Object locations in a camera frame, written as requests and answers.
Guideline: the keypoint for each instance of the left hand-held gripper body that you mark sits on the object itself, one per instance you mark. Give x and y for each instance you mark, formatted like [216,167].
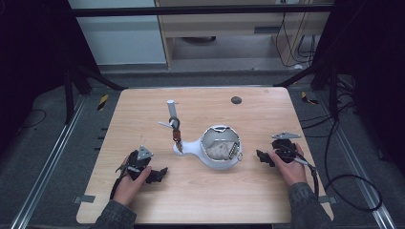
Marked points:
[144,153]

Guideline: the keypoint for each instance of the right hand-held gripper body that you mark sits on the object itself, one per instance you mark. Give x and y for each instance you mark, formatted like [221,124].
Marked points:
[285,146]

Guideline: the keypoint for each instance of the white key stand with bowl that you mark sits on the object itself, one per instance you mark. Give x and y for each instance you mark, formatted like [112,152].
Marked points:
[194,148]

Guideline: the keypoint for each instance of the small grey white pouch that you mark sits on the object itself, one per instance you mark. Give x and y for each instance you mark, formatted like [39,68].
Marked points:
[219,150]

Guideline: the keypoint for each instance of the person's left hand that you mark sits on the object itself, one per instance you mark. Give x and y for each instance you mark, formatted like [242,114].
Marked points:
[129,191]

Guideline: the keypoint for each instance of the person's right hand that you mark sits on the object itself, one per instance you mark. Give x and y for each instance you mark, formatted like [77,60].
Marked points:
[294,173]

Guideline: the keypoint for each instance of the yellow black tape strip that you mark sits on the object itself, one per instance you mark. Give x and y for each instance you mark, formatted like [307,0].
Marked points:
[308,99]
[102,102]

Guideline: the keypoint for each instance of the dark round table grommet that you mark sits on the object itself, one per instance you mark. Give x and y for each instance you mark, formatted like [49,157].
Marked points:
[236,100]

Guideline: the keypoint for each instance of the black metal stand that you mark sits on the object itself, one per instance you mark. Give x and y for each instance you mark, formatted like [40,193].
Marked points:
[68,95]
[333,92]

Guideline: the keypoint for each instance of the white cabinet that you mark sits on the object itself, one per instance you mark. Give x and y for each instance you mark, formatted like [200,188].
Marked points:
[121,38]

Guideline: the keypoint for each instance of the light wooden desk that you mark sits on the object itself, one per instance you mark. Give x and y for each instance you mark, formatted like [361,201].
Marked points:
[223,24]

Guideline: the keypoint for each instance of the grey metal table bracket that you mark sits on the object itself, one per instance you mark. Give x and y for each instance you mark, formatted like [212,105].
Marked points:
[84,199]
[329,199]

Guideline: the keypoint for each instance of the aluminium floor rail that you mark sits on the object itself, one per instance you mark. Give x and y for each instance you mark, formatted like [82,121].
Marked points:
[47,162]
[359,165]

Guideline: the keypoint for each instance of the black horizontal frame bar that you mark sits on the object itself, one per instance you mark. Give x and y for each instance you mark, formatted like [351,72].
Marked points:
[191,11]

